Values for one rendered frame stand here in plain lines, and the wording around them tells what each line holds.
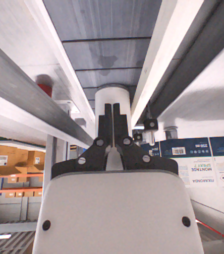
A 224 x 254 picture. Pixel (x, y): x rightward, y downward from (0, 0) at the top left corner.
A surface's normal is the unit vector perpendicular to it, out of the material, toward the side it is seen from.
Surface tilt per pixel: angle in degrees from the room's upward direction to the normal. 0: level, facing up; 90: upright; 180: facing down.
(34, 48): 0
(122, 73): 0
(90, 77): 0
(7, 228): 90
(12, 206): 90
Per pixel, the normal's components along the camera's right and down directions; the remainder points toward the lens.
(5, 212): 0.11, -0.24
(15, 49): 0.04, 0.97
